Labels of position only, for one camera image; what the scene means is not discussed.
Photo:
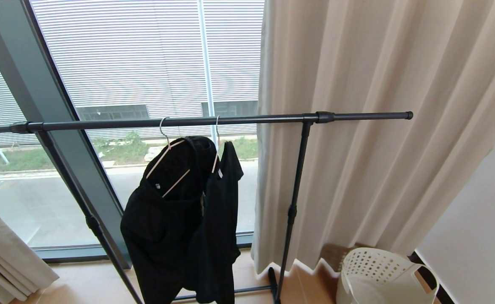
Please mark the pink clothes hanger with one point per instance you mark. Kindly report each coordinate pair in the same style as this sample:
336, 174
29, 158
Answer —
176, 183
215, 162

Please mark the black garment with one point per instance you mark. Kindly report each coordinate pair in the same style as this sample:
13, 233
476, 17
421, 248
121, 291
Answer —
218, 228
159, 236

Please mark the black clothes rack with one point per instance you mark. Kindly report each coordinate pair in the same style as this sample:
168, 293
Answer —
230, 120

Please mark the white laundry basket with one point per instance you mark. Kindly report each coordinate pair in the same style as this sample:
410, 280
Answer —
357, 287

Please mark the beige curtain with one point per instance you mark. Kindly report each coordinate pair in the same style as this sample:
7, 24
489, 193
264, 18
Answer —
6, 261
378, 169

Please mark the window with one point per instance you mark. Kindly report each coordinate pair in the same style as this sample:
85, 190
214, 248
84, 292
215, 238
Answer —
125, 55

